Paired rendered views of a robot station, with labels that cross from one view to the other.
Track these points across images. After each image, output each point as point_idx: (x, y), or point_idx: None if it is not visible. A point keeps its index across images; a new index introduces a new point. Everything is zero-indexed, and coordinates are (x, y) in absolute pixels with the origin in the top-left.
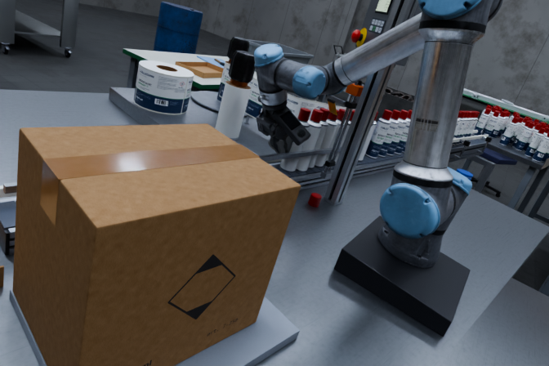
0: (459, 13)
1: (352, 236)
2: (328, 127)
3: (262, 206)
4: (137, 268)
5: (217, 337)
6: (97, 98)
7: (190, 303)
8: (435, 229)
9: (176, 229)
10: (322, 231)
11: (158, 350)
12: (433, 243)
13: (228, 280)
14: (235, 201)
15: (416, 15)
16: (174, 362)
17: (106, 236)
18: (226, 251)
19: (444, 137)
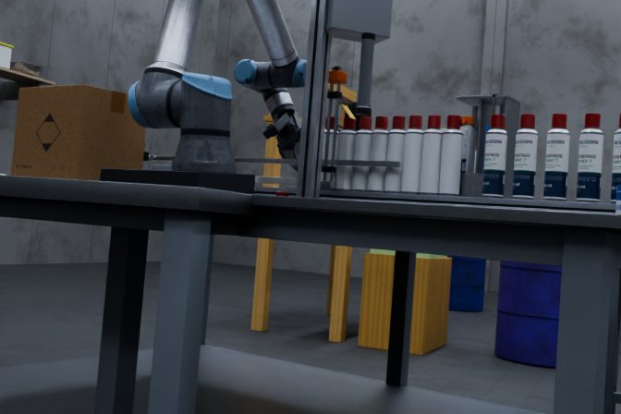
0: None
1: None
2: (355, 138)
3: (67, 92)
4: (27, 108)
5: (56, 175)
6: None
7: (43, 139)
8: (135, 106)
9: (37, 94)
10: None
11: (33, 160)
12: (179, 144)
13: (57, 133)
14: (55, 87)
15: None
16: (39, 176)
17: (20, 91)
18: (54, 114)
19: (158, 41)
